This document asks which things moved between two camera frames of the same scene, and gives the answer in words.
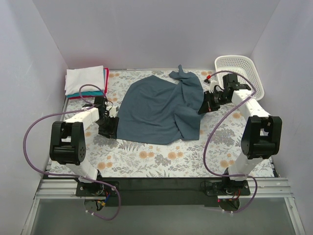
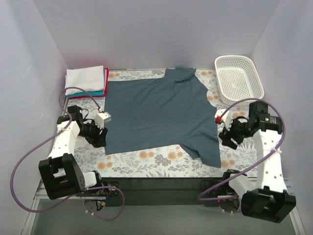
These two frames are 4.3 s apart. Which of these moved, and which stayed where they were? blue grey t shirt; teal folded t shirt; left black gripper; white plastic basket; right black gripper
Moved: blue grey t shirt; left black gripper; right black gripper
Stayed: white plastic basket; teal folded t shirt
